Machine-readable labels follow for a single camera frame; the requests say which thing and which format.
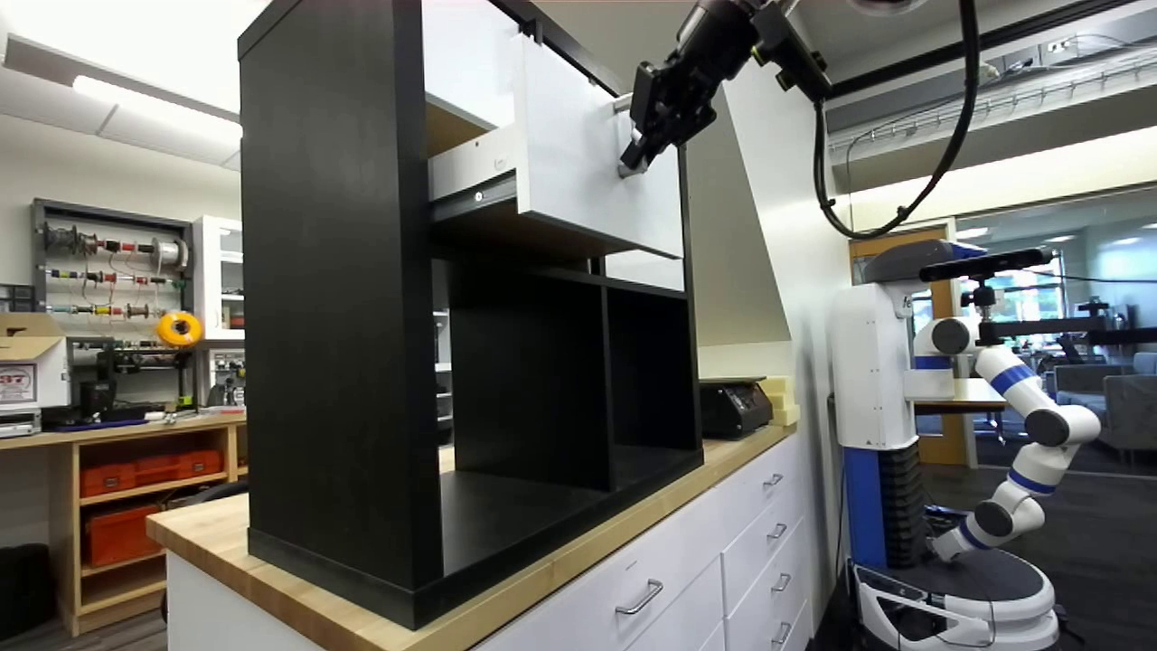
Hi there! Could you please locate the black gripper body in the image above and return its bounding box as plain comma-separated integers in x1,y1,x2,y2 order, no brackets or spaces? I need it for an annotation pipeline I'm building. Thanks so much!
647,0,766,125

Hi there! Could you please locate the white drawer with silver handle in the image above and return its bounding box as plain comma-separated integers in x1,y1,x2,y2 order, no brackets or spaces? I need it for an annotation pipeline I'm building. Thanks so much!
423,26,686,265

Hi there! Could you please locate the black device on counter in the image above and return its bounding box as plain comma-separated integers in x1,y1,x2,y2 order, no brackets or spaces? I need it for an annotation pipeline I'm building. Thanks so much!
698,371,778,441

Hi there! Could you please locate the blue white mobile robot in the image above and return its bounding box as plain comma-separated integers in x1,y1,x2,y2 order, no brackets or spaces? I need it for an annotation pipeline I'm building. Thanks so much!
828,234,1107,651

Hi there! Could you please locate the black shelf unit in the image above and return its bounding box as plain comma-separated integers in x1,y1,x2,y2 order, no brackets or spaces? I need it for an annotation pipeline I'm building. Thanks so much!
235,0,710,634

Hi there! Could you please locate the white cabinet with wooden countertop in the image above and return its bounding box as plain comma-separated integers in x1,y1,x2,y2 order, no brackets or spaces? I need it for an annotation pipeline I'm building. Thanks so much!
146,408,824,651

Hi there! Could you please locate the yellow spool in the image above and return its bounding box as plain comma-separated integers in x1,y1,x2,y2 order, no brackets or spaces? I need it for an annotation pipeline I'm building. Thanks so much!
157,306,206,353

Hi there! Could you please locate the tool pegboard rack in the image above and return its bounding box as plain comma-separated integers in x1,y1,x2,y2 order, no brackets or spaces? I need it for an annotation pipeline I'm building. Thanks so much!
30,196,199,334

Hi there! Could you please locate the long red storage bin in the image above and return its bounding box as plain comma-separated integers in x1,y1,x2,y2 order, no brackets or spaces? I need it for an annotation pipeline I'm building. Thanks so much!
81,446,229,501

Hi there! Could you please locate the black bench machine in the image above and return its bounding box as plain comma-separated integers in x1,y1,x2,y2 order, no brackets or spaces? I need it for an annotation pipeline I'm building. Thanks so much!
63,339,139,425

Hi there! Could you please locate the wooden workbench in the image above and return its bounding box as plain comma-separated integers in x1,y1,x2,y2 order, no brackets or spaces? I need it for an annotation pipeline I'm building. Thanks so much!
0,413,252,640

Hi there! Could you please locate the cardboard box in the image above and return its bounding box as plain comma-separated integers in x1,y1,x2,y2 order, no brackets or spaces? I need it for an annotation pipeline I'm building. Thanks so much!
0,312,73,417

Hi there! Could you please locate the short red storage bin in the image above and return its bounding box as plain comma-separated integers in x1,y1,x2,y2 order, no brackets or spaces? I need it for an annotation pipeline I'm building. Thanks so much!
81,500,171,572

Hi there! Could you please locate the black floor bin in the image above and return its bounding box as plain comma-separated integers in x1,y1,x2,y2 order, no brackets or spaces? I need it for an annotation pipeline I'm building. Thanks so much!
0,543,58,640

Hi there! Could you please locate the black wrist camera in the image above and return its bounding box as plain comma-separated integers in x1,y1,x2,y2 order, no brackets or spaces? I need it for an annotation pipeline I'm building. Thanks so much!
751,0,840,101

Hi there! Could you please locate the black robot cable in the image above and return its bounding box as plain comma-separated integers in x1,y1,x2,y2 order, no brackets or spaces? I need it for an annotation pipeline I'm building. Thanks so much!
810,0,985,242

